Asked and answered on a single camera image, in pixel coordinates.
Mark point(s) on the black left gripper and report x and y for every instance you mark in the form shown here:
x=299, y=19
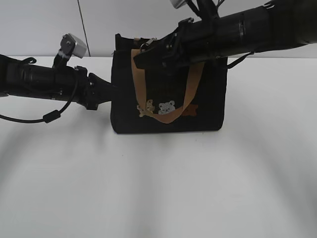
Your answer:
x=92, y=90

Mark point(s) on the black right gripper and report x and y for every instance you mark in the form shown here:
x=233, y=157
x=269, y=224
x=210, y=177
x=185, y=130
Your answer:
x=167, y=54

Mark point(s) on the silver ring zipper pull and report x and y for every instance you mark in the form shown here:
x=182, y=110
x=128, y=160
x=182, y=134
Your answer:
x=144, y=46

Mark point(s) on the black canvas tote bag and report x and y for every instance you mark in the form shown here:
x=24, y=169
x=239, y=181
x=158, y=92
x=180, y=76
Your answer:
x=164, y=93

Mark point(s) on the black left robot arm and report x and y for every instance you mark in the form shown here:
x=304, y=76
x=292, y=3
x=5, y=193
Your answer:
x=23, y=78

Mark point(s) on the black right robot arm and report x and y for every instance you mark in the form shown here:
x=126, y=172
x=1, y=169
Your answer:
x=277, y=25

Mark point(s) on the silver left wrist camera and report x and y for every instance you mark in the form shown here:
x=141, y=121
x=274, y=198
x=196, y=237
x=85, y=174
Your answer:
x=72, y=46

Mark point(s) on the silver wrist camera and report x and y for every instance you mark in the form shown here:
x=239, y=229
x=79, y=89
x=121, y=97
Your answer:
x=178, y=3
x=72, y=46

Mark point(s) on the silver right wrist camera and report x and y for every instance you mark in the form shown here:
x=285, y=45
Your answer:
x=178, y=3

